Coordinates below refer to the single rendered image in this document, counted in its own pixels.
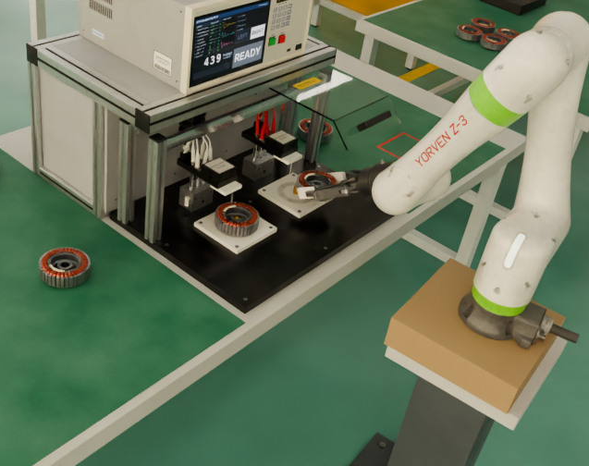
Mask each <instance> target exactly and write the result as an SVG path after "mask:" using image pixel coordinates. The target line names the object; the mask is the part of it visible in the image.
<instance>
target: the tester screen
mask: <svg viewBox="0 0 589 466"><path fill-rule="evenodd" d="M268 5H269V1H268V2H264V3H261V4H257V5H254V6H247V7H244V8H240V9H237V10H233V11H229V12H226V13H222V14H219V15H215V16H211V17H208V18H202V19H198V20H196V22H195V33H194V45H193V58H192V70H191V82H190V84H193V83H196V82H199V81H202V80H207V79H210V78H212V77H215V76H218V75H221V74H224V73H227V72H229V71H232V70H235V69H237V68H240V67H245V66H248V65H250V64H253V63H256V62H259V61H261V60H262V57H261V59H259V60H256V61H253V62H251V63H248V64H245V65H242V66H239V67H234V68H232V63H233V55H234V49H236V48H239V47H242V46H245V45H248V44H251V43H257V42H260V41H262V40H263V39H264V36H260V37H257V38H254V39H251V40H248V41H245V42H242V43H236V44H235V41H236V32H237V31H243V30H247V29H249V28H253V27H256V26H259V25H263V24H265V25H266V19H267V11H268ZM220 53H222V60H221V62H220V63H217V64H214V65H211V66H209V67H203V59H204V58H206V57H208V56H211V55H217V54H220ZM228 62H229V68H227V69H224V70H221V71H218V72H216V73H213V74H210V75H207V76H204V77H201V78H198V79H196V80H193V74H194V73H197V72H200V71H203V70H206V69H208V68H212V67H217V66H220V65H223V64H225V63H228Z"/></svg>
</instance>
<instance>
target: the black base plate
mask: <svg viewBox="0 0 589 466"><path fill-rule="evenodd" d="M253 148H254V147H253ZM253 148H251V149H250V150H248V151H245V152H243V153H240V154H237V155H235V156H233V157H231V158H228V159H227V160H226V161H228V162H229V163H231V164H232V165H234V166H236V167H237V175H238V177H237V180H236V181H237V182H238V183H239V184H241V189H239V190H236V191H234V196H233V202H238V203H239V202H241V203H245V204H248V205H250V206H251V207H253V208H254V209H256V211H258V213H259V216H260V217H261V218H262V219H263V220H265V221H266V222H268V223H270V224H271V225H273V226H275V227H277V230H276V232H275V233H273V234H272V235H270V236H268V237H266V238H265V239H262V240H261V241H259V242H257V243H255V244H254V245H252V246H251V247H249V248H248V249H246V250H244V251H242V252H240V253H238V254H236V253H235V252H233V251H231V250H230V249H228V248H227V247H225V246H224V245H222V244H221V243H219V242H218V241H216V240H215V239H213V238H211V237H210V236H208V235H207V234H205V233H204V232H202V231H201V230H200V229H198V228H197V227H195V226H194V222H196V221H198V220H200V219H202V218H204V217H206V216H208V215H210V214H212V213H214V212H215V210H216V208H217V207H218V206H219V205H222V204H223V203H226V202H229V201H230V194H228V195H227V196H224V195H223V194H221V193H220V192H218V191H216V190H214V193H213V201H212V202H211V203H209V204H207V205H205V206H204V207H202V208H200V209H198V210H196V211H194V212H191V211H189V210H188V209H186V208H185V207H183V206H182V205H180V204H179V203H178V202H179V190H180V187H181V186H183V185H185V184H187V183H189V182H190V177H187V178H183V179H182V180H180V181H178V182H176V183H173V184H171V185H169V186H167V187H165V190H164V205H163V221H162V236H161V239H160V240H156V241H155V243H151V242H150V241H149V239H145V238H144V231H145V211H146V196H144V197H142V198H140V199H138V200H136V201H135V203H134V220H133V221H131V222H130V221H129V222H128V223H127V224H126V225H125V224H123V223H122V220H121V221H119V220H117V209H116V210H114V211H111V212H110V219H111V220H112V221H114V222H115V223H116V224H118V225H119V226H121V227H122V228H124V229H125V230H127V231H128V232H129V233H130V234H131V235H133V236H134V237H136V238H137V239H139V240H140V241H142V242H143V243H145V244H146V245H147V246H149V247H150V248H152V249H153V250H154V251H156V252H158V253H159V254H161V255H162V256H163V257H165V258H166V259H167V260H168V261H169V262H171V263H172V264H174V265H176V266H177V267H178V268H180V269H181V270H183V271H184V272H186V273H187V274H188V275H190V276H192V277H193V278H194V279H196V280H197V281H199V282H200V283H202V284H203V285H204V286H206V287H207V288H209V289H210V290H212V291H213V292H214V293H215V294H217V295H218V296H219V297H221V298H222V299H224V300H225V301H227V302H228V303H230V304H231V305H233V306H234V307H235V308H237V309H238V310H240V311H241V312H242V313H244V314H245V313H248V312H249V311H251V310H252V309H254V308H255V307H257V306H258V305H260V304H261V303H263V302H264V301H266V300H268V299H269V298H271V297H272V296H274V295H275V294H277V292H279V291H281V290H282V289H284V288H286V287H287V286H289V285H290V284H292V283H293V282H295V281H296V280H298V279H299V278H301V277H302V276H304V275H306V274H307V273H309V272H310V271H312V270H313V269H314V268H316V267H317V266H319V265H320V264H322V263H324V262H325V261H327V260H328V259H330V258H331V257H333V256H334V255H336V254H337V253H339V252H340V251H342V250H344V249H345V248H347V247H349V245H351V244H352V243H354V242H355V241H357V240H358V239H360V238H362V237H363V236H365V235H366V234H368V233H369V232H371V231H372V230H374V229H375V228H377V227H379V226H380V225H382V224H384V223H385V222H386V221H387V220H389V219H390V218H392V217H393V216H394V215H389V214H387V213H385V212H383V211H381V210H380V209H379V208H378V207H377V206H376V204H375V203H374V199H373V197H366V196H364V195H363V194H362V193H361V192H360V191H359V192H355V193H353V192H352V193H350V196H343V197H336V198H334V199H333V200H331V201H329V202H327V203H325V204H323V205H322V206H320V207H318V208H316V209H315V210H313V211H311V212H309V213H308V214H306V215H305V216H303V217H301V218H298V217H297V216H295V215H293V214H291V213H290V212H288V211H286V210H285V209H283V208H281V207H280V206H278V205H276V204H275V203H273V202H271V201H269V200H267V199H266V198H265V197H263V196H262V195H260V194H258V190H259V189H261V188H263V187H265V186H267V185H269V184H271V183H273V182H275V181H277V180H279V179H281V178H283V177H285V176H286V175H288V170H289V165H290V164H289V165H287V164H285V163H283V162H281V161H280V160H278V159H276V158H274V164H273V170H272V173H271V174H269V175H267V176H265V177H263V178H260V179H258V180H256V181H253V180H252V179H250V178H247V177H246V176H244V175H242V167H243V159H244V157H246V156H248V155H250V154H252V153H253ZM297 153H300V154H302V158H301V159H300V160H298V161H296V162H294V163H293V165H292V170H291V173H292V172H293V173H295V174H297V175H298V174H300V173H301V172H302V173H303V172H304V171H309V170H318V172H319V171H322V172H326V173H334V172H336V171H334V170H332V169H331V168H329V167H327V166H324V165H323V164H321V163H319V162H317V161H313V163H310V162H308V161H309V160H304V159H303V158H304V153H301V152H299V151H297Z"/></svg>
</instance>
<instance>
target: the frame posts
mask: <svg viewBox="0 0 589 466"><path fill-rule="evenodd" d="M298 107H299V104H297V103H295V102H293V101H288V102H286V103H285V107H284V113H283V119H282V125H281V129H282V130H284V131H286V132H287V133H289V134H291V135H292V136H293V135H294V129H295V124H296V118H297V113H298ZM324 123H325V117H323V116H320V115H318V114H316V113H315V112H312V117H311V123H310V127H309V133H308V138H307V143H306V148H305V154H304V158H303V159H304V160H309V161H308V162H310V163H313V161H316V160H317V157H318V153H319V148H320V143H321V138H322V133H323V128H324ZM166 146H167V137H165V136H163V135H162V134H160V133H156V134H154V135H152V136H149V150H148V170H147V191H146V211H145V231H144V238H145V239H149V241H150V242H151V243H155V241H156V240H160V239H161V236H162V221H163V205H164V190H165V175H166ZM136 150H137V133H136V132H134V125H132V124H131V123H129V122H128V121H127V120H125V119H123V118H122V117H121V118H120V119H119V147H118V194H117V220H119V221H121V220H122V223H123V224H125V225H126V224H127V223H128V222H129V221H130V222H131V221H133V220H134V203H135V176H136Z"/></svg>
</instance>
